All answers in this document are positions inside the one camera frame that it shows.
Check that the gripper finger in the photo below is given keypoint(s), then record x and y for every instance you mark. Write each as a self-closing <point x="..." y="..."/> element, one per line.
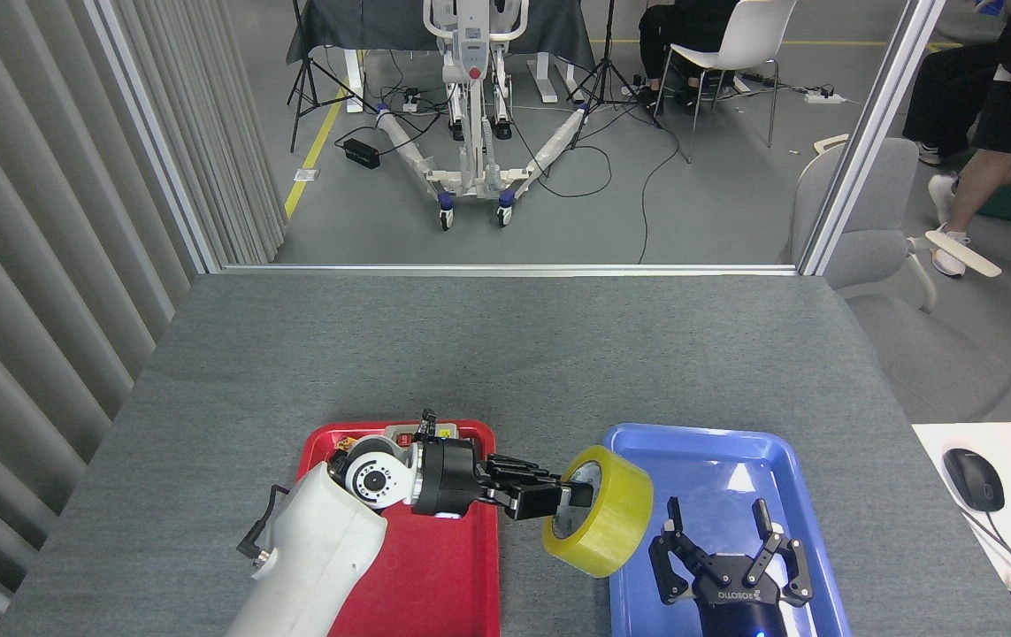
<point x="792" y="566"/>
<point x="514" y="471"/>
<point x="669" y="566"/>
<point x="532" y="502"/>

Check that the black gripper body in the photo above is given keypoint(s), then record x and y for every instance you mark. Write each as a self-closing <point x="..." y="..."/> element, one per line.
<point x="744" y="602"/>
<point x="448" y="478"/>

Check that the yellow tape roll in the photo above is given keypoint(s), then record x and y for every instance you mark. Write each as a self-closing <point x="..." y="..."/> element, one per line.
<point x="620" y="522"/>

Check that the blue plastic tray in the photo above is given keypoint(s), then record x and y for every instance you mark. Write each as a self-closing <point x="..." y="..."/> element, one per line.
<point x="647" y="602"/>

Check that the red plastic tray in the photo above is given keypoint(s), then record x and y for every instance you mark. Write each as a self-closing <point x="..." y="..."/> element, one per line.
<point x="434" y="575"/>

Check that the yellow push button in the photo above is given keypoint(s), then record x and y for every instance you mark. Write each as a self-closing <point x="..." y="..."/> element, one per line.
<point x="346" y="441"/>

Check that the black computer mouse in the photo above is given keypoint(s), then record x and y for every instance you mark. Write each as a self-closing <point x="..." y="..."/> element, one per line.
<point x="972" y="478"/>

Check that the grey office chair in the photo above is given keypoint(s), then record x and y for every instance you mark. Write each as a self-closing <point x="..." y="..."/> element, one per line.
<point x="876" y="257"/>

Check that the black power adapter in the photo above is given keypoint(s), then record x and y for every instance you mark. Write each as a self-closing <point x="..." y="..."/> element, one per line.
<point x="362" y="153"/>

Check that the white stand on wheels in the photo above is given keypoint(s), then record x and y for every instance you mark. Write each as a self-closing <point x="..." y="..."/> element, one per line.
<point x="470" y="88"/>

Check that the black tripod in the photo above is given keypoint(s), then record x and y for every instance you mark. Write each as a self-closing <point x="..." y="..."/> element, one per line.
<point x="607" y="71"/>
<point x="302" y="88"/>

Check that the table with black cloth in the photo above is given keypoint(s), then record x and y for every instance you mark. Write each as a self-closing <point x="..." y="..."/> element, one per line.
<point x="381" y="26"/>

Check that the white power strip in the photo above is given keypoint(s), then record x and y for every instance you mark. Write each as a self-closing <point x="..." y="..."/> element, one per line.
<point x="823" y="97"/>

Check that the person on white chair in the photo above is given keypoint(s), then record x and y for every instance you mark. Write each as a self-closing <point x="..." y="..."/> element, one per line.
<point x="682" y="26"/>

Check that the white plastic chair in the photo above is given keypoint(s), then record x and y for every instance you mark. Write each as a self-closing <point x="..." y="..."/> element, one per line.
<point x="757" y="35"/>

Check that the seated person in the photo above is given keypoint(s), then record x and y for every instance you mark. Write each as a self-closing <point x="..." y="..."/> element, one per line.
<point x="947" y="88"/>

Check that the white switch box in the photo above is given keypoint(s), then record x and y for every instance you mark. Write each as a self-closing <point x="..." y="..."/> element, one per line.
<point x="448" y="432"/>

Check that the silver frame rail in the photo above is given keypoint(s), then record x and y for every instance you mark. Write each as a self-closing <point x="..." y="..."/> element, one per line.
<point x="505" y="269"/>

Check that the silver frame post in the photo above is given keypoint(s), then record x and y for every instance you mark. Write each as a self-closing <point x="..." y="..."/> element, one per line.
<point x="151" y="133"/>
<point x="868" y="133"/>

